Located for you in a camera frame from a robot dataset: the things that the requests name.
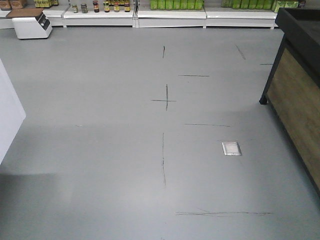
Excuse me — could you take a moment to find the white panel at left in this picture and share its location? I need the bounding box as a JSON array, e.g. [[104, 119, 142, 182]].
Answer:
[[0, 60, 26, 163]]

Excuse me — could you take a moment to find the jar with grey lid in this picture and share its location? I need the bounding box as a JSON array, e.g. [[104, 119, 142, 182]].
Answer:
[[71, 4, 78, 13]]

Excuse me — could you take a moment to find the yellow label dark jar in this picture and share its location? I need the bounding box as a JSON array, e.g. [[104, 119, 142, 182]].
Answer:
[[124, 2, 131, 13]]

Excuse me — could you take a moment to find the jar with dark lid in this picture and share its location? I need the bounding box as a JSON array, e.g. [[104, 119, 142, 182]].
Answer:
[[80, 3, 88, 14]]

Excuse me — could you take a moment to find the white box appliance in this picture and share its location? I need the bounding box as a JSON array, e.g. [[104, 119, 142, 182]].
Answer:
[[5, 8, 53, 40]]

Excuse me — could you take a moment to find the red lidded sauce jar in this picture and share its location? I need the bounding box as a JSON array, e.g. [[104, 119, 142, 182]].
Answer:
[[92, 0, 100, 13]]

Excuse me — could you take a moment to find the black wood produce display table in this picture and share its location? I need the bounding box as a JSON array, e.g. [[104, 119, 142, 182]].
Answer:
[[259, 8, 320, 192]]

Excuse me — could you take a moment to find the metal floor outlet plate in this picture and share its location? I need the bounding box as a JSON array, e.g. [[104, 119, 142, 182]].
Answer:
[[221, 141, 242, 156]]

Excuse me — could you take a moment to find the orange label sauce jar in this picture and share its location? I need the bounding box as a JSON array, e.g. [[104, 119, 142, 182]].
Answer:
[[113, 1, 120, 13]]

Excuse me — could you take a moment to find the white store shelving unit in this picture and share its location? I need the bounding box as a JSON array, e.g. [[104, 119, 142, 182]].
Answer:
[[0, 0, 283, 30]]

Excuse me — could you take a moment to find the row of green bottles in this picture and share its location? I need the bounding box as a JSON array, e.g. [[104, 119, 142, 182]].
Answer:
[[149, 0, 204, 11]]

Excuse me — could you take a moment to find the yellow label sauce jar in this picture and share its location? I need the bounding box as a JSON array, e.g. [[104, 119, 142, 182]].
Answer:
[[103, 0, 110, 13]]

